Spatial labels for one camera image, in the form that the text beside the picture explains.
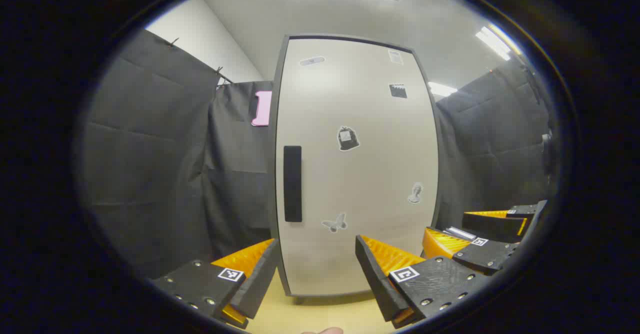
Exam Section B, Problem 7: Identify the black door handle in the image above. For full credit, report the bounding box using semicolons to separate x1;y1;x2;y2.
283;146;303;223

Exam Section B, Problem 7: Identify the black backdrop cloth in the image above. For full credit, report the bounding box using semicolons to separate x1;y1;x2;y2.
80;29;556;279

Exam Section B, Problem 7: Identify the grey cabinet door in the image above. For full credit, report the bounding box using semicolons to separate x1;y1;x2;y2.
275;38;440;297

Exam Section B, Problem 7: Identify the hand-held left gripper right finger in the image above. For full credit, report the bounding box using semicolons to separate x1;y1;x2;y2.
355;234;493;329

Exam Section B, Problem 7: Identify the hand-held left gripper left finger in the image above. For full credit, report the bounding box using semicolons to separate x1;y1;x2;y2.
150;238;281;330

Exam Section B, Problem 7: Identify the dark grey cabinet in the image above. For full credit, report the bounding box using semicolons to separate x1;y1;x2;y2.
266;34;444;298

